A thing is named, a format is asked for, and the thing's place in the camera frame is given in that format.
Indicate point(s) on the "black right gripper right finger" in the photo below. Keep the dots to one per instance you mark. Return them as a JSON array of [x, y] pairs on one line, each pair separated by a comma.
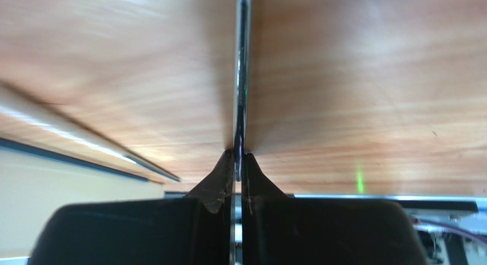
[[278, 229]]

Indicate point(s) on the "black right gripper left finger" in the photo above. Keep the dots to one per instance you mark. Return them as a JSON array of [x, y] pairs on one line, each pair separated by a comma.
[[197, 228]]

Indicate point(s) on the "silver chopstick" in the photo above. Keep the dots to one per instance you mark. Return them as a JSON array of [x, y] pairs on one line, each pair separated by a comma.
[[243, 23]]

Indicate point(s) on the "white divided utensil tray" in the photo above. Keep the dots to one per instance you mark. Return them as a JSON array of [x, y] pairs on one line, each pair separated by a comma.
[[33, 188]]

